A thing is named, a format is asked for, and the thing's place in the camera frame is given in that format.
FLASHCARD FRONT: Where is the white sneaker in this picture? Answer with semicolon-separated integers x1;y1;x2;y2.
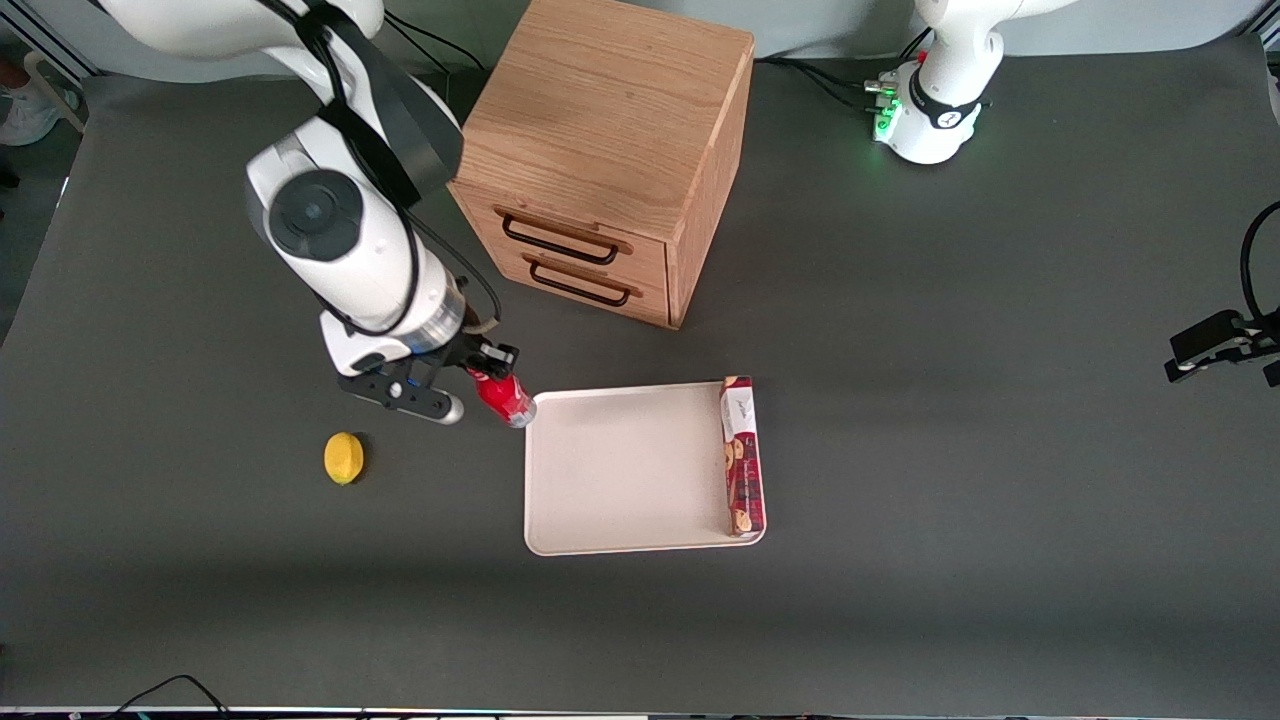
0;55;87;148

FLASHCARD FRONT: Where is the red cookie box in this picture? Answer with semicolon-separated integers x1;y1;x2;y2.
718;375;768;540

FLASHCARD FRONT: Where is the black left arm base cable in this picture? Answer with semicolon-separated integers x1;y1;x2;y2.
754;55;901;117

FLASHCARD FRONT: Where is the black metal drawer handle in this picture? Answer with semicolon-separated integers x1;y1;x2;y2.
500;212;621;267
527;260;634;309

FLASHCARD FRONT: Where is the red coke bottle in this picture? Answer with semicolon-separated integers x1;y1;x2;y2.
468;368;539;430

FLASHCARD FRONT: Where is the black arm base cable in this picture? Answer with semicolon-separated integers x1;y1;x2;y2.
385;14;493;79
754;55;901;117

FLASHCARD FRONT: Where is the black right arm base cable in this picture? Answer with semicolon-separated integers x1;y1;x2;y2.
385;14;493;79

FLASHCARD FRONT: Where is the white plastic tray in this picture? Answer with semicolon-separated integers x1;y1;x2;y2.
523;380;769;557

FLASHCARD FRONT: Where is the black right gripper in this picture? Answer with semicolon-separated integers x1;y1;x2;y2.
432;332;522;387

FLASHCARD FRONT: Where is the wooden drawer cabinet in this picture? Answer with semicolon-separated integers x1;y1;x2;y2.
446;0;757;332

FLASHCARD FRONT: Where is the yellow lemon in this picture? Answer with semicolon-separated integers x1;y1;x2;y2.
323;431;367;487

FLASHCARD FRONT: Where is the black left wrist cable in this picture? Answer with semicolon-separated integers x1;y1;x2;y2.
1239;200;1280;323

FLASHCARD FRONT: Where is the black cable at table edge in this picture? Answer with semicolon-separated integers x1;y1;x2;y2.
98;674;233;720

